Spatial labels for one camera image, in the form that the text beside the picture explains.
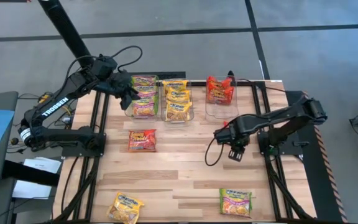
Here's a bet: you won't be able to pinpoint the white paper sheet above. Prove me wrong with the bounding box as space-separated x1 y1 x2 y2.
23 156 62 174
11 179 53 200

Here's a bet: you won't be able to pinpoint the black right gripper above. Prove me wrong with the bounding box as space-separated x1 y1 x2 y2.
213 119 252 162

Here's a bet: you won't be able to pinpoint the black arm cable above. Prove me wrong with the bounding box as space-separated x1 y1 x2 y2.
65 45 143 82
204 136 226 167

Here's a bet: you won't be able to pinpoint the black desk bar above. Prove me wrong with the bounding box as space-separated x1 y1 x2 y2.
1 159 60 188

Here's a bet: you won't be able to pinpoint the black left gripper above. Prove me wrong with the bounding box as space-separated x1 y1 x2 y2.
110 70 142 111

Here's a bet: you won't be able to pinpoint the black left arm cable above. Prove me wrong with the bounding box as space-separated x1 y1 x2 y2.
65 45 143 82

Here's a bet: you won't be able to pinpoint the small black device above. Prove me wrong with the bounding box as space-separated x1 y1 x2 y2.
227 70 239 86

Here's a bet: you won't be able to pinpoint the tall black cylinder stand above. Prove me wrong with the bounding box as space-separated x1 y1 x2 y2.
37 0 93 68

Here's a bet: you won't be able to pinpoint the black hazard-striped floor mat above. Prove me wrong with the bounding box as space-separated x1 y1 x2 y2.
285 90 349 223

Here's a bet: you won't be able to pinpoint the thin black floor cables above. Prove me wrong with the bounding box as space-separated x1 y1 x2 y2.
17 92 43 102

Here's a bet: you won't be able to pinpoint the clear plastic bin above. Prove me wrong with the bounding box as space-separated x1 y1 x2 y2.
160 79 195 124
204 75 239 121
124 74 160 121

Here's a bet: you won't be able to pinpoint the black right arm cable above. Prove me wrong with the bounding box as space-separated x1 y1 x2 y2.
204 136 226 167

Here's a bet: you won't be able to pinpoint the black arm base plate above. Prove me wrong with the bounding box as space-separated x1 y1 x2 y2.
61 133 107 157
257 131 310 157

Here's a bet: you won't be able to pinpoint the yellow creamy chicken ramen pack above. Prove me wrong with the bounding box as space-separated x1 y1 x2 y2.
165 100 193 123
166 90 192 105
162 80 189 94
106 191 145 224

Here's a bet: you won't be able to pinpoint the black aluminium table frame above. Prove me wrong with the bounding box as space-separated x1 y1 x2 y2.
53 80 316 223

